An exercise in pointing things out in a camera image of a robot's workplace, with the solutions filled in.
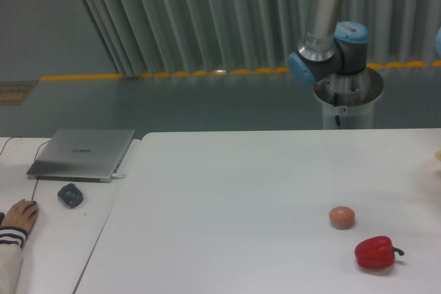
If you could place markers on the silver closed laptop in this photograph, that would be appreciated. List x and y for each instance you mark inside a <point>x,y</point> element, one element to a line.
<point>82,155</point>

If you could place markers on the person's hand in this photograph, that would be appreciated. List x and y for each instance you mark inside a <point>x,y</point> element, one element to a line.
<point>18,217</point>

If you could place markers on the white usb dongle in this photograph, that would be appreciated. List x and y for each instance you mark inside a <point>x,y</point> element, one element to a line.
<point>118,176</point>

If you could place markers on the red bell pepper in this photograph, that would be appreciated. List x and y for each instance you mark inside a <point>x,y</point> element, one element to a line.
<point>376,253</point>

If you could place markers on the brown egg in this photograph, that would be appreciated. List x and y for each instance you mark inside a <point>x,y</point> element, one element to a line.
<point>342,217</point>

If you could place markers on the white striped sleeve forearm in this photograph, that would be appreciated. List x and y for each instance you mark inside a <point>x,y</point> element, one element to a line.
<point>12,240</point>

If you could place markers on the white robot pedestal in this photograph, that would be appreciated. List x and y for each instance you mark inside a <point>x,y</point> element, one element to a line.
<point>348,101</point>

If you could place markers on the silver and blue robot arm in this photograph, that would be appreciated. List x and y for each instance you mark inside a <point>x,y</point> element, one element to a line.
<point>341,36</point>

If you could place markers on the woven basket edge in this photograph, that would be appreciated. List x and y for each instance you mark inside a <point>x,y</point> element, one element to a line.
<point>438,156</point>

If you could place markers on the small black plastic device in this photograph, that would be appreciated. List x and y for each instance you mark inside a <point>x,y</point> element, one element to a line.
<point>70,195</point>

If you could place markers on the white pleated curtain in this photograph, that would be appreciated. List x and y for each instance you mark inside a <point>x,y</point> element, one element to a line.
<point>167,37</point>

